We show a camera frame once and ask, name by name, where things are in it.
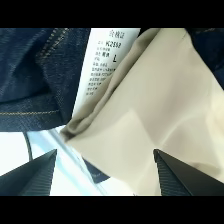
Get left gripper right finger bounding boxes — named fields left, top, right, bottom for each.
left=152, top=148, right=224, bottom=197

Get blue jeans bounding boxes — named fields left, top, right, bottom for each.
left=0, top=27, right=224, bottom=185

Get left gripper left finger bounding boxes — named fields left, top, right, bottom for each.
left=0, top=148, right=58, bottom=197

